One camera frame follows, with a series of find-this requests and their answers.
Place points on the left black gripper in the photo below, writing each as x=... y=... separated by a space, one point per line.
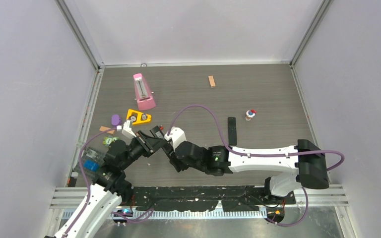
x=145 y=141

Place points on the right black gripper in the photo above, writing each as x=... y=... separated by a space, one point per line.
x=174 y=161

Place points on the black remote control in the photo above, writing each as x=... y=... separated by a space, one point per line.
x=157 y=131

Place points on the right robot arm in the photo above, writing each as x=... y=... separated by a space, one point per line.
x=301 y=165

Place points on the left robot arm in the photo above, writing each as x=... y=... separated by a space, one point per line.
x=109 y=187

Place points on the yellow triangular holder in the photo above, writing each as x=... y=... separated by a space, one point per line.
x=138 y=117

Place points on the pink metronome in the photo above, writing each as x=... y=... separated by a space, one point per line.
x=143 y=93

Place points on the purple toy block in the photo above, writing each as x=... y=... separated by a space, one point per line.
x=116 y=120

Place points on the green toy block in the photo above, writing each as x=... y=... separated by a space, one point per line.
x=108 y=140

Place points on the orange wooden block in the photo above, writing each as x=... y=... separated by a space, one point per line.
x=107 y=130

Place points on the blue lego brick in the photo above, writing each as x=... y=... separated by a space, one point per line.
x=90 y=165

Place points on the small red white blue toy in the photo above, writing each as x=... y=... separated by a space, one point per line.
x=250 y=114

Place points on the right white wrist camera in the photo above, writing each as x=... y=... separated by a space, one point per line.
x=175 y=137

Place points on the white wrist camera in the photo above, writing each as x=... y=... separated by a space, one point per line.
x=175 y=137
x=126 y=129

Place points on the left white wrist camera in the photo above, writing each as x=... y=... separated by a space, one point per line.
x=126 y=129

